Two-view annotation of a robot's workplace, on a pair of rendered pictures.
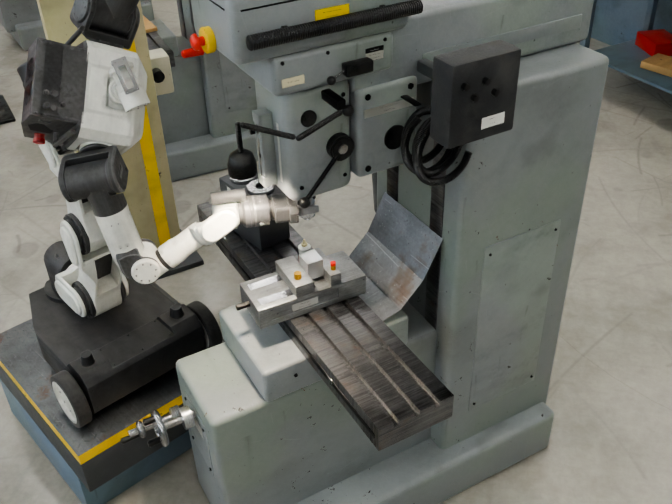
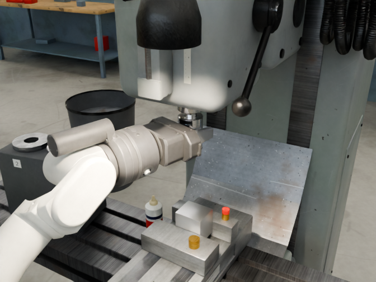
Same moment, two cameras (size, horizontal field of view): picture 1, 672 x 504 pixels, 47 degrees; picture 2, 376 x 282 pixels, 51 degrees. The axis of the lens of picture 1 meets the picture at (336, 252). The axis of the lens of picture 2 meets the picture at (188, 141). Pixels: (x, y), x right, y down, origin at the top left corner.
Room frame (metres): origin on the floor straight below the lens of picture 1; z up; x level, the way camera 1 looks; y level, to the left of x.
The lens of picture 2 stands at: (1.29, 0.45, 1.54)
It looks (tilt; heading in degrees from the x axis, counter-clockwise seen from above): 25 degrees down; 328
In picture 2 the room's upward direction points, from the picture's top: straight up
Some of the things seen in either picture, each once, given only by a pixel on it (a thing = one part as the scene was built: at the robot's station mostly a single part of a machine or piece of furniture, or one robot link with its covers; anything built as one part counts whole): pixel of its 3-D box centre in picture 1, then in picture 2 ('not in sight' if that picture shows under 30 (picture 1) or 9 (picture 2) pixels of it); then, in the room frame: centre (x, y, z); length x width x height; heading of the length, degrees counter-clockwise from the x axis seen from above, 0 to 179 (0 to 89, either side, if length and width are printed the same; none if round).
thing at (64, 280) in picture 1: (92, 286); not in sight; (2.24, 0.89, 0.68); 0.21 x 0.20 x 0.13; 41
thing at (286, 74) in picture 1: (312, 49); not in sight; (1.88, 0.04, 1.68); 0.34 x 0.24 x 0.10; 118
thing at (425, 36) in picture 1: (459, 22); not in sight; (2.10, -0.36, 1.66); 0.80 x 0.23 x 0.20; 118
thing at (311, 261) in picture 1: (311, 264); (193, 222); (1.86, 0.07, 1.03); 0.06 x 0.05 x 0.06; 26
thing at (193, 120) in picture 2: not in sight; (190, 117); (1.86, 0.08, 1.26); 0.05 x 0.05 x 0.01
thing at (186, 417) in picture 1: (170, 423); not in sight; (1.63, 0.52, 0.62); 0.16 x 0.12 x 0.12; 118
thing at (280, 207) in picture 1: (274, 209); (151, 147); (1.85, 0.17, 1.23); 0.13 x 0.12 x 0.10; 11
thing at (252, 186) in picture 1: (254, 206); (53, 178); (2.21, 0.27, 1.02); 0.22 x 0.12 x 0.20; 39
